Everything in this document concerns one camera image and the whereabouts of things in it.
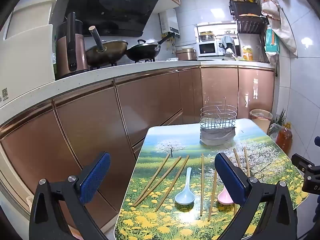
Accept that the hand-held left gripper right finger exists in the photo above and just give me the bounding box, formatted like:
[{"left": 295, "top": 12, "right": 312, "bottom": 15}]
[{"left": 214, "top": 152, "right": 299, "bottom": 240}]

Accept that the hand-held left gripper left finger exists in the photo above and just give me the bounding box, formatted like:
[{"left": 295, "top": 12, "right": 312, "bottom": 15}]
[{"left": 29, "top": 151, "right": 112, "bottom": 240}]

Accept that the pink ceramic spoon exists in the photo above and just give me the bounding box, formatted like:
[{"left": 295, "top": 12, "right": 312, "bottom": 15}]
[{"left": 217, "top": 185, "right": 235, "bottom": 205}]

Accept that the wooden chopsticks pair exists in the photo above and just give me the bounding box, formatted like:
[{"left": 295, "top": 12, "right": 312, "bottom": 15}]
[{"left": 243, "top": 146, "right": 251, "bottom": 178}]

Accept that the metal wire utensil holder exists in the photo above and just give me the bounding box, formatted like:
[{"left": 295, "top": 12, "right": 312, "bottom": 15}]
[{"left": 199, "top": 96, "right": 237, "bottom": 147}]

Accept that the light blue ceramic spoon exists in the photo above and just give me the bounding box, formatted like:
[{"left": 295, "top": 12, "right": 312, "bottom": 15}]
[{"left": 174, "top": 167, "right": 195, "bottom": 205}]

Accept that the large amber oil bottle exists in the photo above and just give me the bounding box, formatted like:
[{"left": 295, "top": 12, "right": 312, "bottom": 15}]
[{"left": 276, "top": 122, "right": 293, "bottom": 152}]

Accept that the crumpled plastic bag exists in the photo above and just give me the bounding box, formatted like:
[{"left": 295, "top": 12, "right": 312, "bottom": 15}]
[{"left": 268, "top": 123, "right": 282, "bottom": 138}]

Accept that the row of brown base cabinets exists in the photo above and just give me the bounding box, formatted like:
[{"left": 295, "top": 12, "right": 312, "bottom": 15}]
[{"left": 0, "top": 65, "right": 275, "bottom": 230}]

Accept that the beige trash bin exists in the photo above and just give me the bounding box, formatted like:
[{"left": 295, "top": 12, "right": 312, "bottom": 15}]
[{"left": 250, "top": 109, "right": 273, "bottom": 133}]

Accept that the white stone kitchen countertop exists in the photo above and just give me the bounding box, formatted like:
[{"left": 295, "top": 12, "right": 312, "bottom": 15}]
[{"left": 0, "top": 59, "right": 275, "bottom": 125}]

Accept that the white woven sack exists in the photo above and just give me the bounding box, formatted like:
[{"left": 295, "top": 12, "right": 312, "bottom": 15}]
[{"left": 274, "top": 4, "right": 298, "bottom": 57}]

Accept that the teal hanging bag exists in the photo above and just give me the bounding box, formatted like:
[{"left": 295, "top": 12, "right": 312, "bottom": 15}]
[{"left": 265, "top": 25, "right": 281, "bottom": 55}]

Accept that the yellow cooking oil bottle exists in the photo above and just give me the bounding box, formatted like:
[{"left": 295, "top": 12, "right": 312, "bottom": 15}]
[{"left": 242, "top": 45, "right": 253, "bottom": 61}]

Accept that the bronze wok with lid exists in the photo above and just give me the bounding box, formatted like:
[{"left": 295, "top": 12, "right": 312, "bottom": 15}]
[{"left": 86, "top": 26, "right": 129, "bottom": 67}]

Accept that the rose gold kitchen appliance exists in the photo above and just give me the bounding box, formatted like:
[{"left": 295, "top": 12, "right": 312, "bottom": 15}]
[{"left": 55, "top": 12, "right": 90, "bottom": 79}]

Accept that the gas stove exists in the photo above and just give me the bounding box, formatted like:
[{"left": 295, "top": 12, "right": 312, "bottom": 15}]
[{"left": 89, "top": 58, "right": 155, "bottom": 70}]

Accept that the brown rice cooker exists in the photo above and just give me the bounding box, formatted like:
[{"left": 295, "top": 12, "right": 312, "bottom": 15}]
[{"left": 175, "top": 47, "right": 197, "bottom": 61}]

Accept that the white microwave oven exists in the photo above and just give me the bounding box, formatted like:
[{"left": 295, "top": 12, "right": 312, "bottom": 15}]
[{"left": 198, "top": 41, "right": 224, "bottom": 57}]

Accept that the black wok with lid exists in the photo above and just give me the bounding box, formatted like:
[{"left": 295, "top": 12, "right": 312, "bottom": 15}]
[{"left": 126, "top": 35, "right": 173, "bottom": 62}]

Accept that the grey blue towel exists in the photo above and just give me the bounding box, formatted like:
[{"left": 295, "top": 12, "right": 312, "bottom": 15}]
[{"left": 219, "top": 35, "right": 234, "bottom": 50}]

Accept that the white refrigerator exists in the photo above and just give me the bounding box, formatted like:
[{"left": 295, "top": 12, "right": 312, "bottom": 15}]
[{"left": 0, "top": 0, "right": 58, "bottom": 103}]

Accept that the steel pot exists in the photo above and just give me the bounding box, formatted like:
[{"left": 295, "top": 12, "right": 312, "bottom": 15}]
[{"left": 199, "top": 31, "right": 215, "bottom": 42}]

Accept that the black kitchen rack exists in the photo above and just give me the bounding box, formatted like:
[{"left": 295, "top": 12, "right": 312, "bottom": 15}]
[{"left": 227, "top": 0, "right": 270, "bottom": 63}]

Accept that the white gas water heater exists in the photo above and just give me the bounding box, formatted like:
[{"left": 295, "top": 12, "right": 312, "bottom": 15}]
[{"left": 159, "top": 8, "right": 180, "bottom": 38}]

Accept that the black range hood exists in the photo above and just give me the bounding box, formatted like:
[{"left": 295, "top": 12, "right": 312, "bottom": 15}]
[{"left": 64, "top": 0, "right": 163, "bottom": 37}]

